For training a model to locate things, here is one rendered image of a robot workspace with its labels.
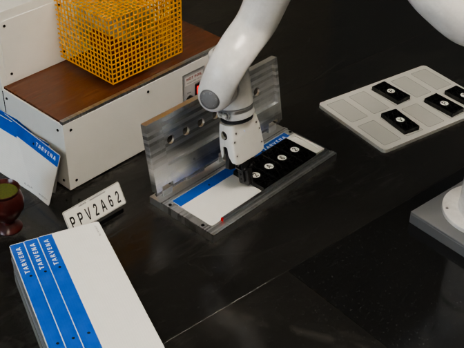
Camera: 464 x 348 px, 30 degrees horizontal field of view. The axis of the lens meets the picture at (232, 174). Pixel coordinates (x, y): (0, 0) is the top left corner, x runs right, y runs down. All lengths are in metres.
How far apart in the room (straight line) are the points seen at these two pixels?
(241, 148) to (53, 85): 0.48
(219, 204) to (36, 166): 0.44
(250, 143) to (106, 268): 0.48
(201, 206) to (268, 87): 0.39
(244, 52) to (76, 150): 0.48
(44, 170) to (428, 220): 0.88
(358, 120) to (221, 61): 0.63
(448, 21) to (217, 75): 0.47
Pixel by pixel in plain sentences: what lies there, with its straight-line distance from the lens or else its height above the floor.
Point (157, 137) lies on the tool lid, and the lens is 1.93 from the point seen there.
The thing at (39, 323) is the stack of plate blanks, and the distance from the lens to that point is 1.63.
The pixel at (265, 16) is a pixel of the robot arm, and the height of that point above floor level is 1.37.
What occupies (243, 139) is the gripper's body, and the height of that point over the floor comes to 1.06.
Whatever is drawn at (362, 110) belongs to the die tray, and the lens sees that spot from 2.37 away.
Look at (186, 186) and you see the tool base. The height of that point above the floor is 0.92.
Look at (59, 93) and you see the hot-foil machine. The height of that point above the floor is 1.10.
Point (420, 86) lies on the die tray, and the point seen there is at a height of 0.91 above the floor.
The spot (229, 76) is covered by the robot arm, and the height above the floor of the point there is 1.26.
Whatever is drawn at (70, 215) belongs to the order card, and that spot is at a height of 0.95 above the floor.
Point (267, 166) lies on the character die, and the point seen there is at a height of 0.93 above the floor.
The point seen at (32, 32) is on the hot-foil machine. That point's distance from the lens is 2.13.
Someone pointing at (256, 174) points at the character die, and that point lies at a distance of 2.06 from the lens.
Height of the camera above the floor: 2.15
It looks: 36 degrees down
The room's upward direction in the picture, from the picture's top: 1 degrees clockwise
